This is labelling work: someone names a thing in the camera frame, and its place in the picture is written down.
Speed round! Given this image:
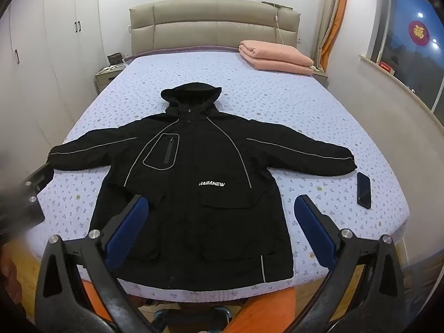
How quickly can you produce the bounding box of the black hooded jacket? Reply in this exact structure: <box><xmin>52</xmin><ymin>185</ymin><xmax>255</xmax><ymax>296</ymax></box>
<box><xmin>47</xmin><ymin>82</ymin><xmax>358</xmax><ymax>292</ymax></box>

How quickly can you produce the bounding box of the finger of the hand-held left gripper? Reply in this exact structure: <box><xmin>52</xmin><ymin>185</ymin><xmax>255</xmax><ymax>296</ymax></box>
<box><xmin>17</xmin><ymin>162</ymin><xmax>53</xmax><ymax>225</ymax></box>

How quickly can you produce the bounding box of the round red window decoration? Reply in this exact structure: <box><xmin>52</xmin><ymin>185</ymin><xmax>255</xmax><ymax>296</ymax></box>
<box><xmin>408</xmin><ymin>20</ymin><xmax>429</xmax><ymax>44</ymax></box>

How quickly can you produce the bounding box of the folded pink blanket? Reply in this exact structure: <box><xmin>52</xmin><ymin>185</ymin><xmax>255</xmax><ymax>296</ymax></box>
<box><xmin>239</xmin><ymin>40</ymin><xmax>315</xmax><ymax>76</ymax></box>

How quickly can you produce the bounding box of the person's orange trouser leg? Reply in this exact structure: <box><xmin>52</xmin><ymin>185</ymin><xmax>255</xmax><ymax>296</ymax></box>
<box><xmin>223</xmin><ymin>286</ymin><xmax>297</xmax><ymax>333</ymax></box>
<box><xmin>81</xmin><ymin>280</ymin><xmax>116</xmax><ymax>324</ymax></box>

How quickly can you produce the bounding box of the window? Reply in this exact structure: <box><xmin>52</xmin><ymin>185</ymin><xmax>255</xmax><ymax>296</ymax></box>
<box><xmin>369</xmin><ymin>0</ymin><xmax>444</xmax><ymax>112</ymax></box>

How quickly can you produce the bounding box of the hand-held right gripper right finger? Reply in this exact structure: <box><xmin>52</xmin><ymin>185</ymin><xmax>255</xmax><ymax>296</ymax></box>
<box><xmin>293</xmin><ymin>195</ymin><xmax>406</xmax><ymax>333</ymax></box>

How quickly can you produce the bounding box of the orange and beige curtain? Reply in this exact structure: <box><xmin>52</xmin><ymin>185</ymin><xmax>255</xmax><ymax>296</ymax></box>
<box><xmin>310</xmin><ymin>0</ymin><xmax>349</xmax><ymax>72</ymax></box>

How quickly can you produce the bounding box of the beige nightstand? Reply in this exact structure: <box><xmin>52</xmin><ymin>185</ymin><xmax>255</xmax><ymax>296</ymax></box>
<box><xmin>95</xmin><ymin>65</ymin><xmax>130</xmax><ymax>94</ymax></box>

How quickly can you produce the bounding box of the grey nightstand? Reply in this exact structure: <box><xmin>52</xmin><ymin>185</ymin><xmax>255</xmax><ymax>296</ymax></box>
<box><xmin>312</xmin><ymin>66</ymin><xmax>329</xmax><ymax>84</ymax></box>

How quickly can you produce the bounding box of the bed with floral sheet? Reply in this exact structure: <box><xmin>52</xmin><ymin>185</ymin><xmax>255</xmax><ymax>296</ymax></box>
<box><xmin>28</xmin><ymin>50</ymin><xmax>410</xmax><ymax>306</ymax></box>

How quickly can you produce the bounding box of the white wardrobe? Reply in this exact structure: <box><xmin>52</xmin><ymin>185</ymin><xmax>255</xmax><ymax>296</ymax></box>
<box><xmin>0</xmin><ymin>0</ymin><xmax>105</xmax><ymax>169</ymax></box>

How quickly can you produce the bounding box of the black smartphone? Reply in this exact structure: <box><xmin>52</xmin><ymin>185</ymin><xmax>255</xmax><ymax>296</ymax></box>
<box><xmin>356</xmin><ymin>171</ymin><xmax>372</xmax><ymax>210</ymax></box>

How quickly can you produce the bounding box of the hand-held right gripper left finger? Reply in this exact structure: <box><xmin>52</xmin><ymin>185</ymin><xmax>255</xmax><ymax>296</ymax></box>
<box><xmin>34</xmin><ymin>194</ymin><xmax>150</xmax><ymax>333</ymax></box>

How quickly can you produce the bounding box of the white window sill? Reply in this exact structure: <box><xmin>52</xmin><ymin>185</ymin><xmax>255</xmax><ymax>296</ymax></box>
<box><xmin>358</xmin><ymin>53</ymin><xmax>444</xmax><ymax>127</ymax></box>

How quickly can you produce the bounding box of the thin dark stick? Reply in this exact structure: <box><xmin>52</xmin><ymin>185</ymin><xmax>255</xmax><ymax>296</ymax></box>
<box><xmin>261</xmin><ymin>1</ymin><xmax>294</xmax><ymax>11</ymax></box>

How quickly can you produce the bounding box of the white charging cable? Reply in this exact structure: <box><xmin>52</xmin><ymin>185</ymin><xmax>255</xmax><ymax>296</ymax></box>
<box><xmin>273</xmin><ymin>5</ymin><xmax>282</xmax><ymax>43</ymax></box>

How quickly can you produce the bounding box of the beige padded headboard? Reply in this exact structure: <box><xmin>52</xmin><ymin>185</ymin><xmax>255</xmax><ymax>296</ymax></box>
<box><xmin>129</xmin><ymin>0</ymin><xmax>302</xmax><ymax>57</ymax></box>

